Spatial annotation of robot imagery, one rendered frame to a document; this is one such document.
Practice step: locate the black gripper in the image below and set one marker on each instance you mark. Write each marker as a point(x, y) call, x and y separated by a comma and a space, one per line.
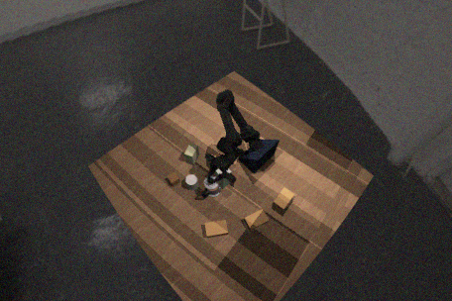
point(225, 174)

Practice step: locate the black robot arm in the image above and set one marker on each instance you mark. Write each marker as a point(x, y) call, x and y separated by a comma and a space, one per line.
point(229, 144)

